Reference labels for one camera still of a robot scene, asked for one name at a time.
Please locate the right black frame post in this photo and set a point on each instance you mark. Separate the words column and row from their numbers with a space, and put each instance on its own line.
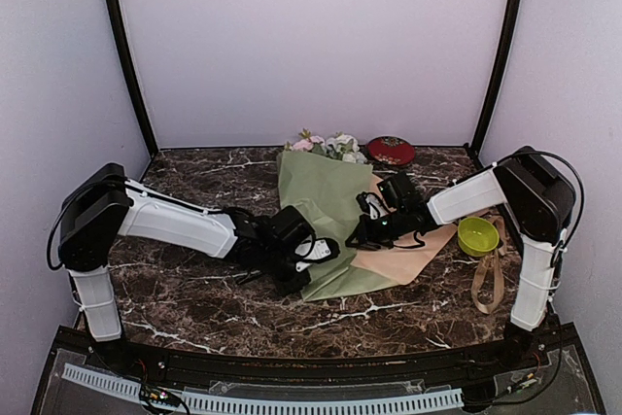
column 493, row 90

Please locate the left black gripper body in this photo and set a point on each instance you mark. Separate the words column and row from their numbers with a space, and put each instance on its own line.
column 287, row 288

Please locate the lime green plastic bowl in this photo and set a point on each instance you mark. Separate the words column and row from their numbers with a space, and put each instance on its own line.
column 477, row 237

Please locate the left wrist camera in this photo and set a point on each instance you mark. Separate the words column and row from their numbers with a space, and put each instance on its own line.
column 311, row 251

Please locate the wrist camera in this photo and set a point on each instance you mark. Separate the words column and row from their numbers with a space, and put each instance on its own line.
column 311, row 251
column 372, row 205

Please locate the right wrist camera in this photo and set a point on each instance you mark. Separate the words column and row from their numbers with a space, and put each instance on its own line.
column 372, row 205

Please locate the black front table rail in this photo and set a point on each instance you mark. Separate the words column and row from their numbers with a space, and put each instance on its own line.
column 174, row 366

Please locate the left black frame post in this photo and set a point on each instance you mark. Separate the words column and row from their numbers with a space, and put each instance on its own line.
column 130, row 76

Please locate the pink rose fake flower stem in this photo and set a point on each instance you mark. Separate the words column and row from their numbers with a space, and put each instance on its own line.
column 308, row 142

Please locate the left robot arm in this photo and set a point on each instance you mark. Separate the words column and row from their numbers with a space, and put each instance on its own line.
column 109, row 205

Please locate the green and pink wrapping paper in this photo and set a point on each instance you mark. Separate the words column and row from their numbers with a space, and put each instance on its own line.
column 324, row 190

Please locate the white slotted cable duct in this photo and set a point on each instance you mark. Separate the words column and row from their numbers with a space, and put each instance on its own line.
column 232, row 398

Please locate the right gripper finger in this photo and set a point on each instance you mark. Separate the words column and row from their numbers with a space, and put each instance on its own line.
column 372, row 246
column 358, row 238

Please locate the black frame post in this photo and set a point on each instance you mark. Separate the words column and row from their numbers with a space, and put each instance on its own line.
column 493, row 90
column 130, row 76

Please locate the red floral plate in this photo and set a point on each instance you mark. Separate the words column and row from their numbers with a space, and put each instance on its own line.
column 391, row 150

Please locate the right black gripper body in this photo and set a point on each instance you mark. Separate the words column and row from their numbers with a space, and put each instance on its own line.
column 392, row 229

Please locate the white fake flower stem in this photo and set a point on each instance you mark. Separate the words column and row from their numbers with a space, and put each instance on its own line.
column 346, row 148

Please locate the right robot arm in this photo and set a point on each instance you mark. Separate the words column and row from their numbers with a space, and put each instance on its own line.
column 543, row 204

